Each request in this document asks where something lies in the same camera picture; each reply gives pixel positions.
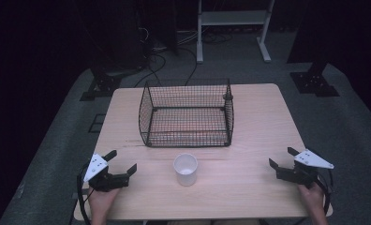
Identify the black wire mesh basket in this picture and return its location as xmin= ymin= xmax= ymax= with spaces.
xmin=138 ymin=78 xmax=235 ymax=148

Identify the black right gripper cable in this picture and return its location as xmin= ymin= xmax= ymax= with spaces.
xmin=314 ymin=168 xmax=335 ymax=216

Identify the white plastic cup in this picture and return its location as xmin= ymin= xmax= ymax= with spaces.
xmin=172 ymin=152 xmax=199 ymax=188

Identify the white metal stand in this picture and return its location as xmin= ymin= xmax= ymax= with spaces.
xmin=196 ymin=0 xmax=275 ymax=65

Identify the person's right hand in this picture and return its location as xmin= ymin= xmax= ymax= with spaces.
xmin=297 ymin=182 xmax=326 ymax=211

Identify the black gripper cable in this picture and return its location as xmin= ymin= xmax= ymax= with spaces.
xmin=314 ymin=168 xmax=335 ymax=216
xmin=68 ymin=162 xmax=96 ymax=225

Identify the person's left hand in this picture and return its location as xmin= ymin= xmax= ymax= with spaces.
xmin=87 ymin=187 xmax=122 ymax=215

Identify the black square floor frame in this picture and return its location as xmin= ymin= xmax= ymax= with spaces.
xmin=87 ymin=113 xmax=107 ymax=134

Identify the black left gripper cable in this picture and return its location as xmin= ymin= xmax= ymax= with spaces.
xmin=68 ymin=162 xmax=96 ymax=225

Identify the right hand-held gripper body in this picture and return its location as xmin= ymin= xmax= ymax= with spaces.
xmin=275 ymin=148 xmax=335 ymax=189

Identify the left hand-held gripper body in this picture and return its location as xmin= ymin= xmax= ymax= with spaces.
xmin=82 ymin=152 xmax=130 ymax=193

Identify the black floor cable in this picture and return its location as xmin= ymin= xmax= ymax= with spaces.
xmin=177 ymin=46 xmax=200 ymax=87
xmin=133 ymin=51 xmax=168 ymax=89

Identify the black stand base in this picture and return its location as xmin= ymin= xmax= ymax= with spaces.
xmin=289 ymin=60 xmax=341 ymax=98
xmin=79 ymin=67 xmax=126 ymax=102

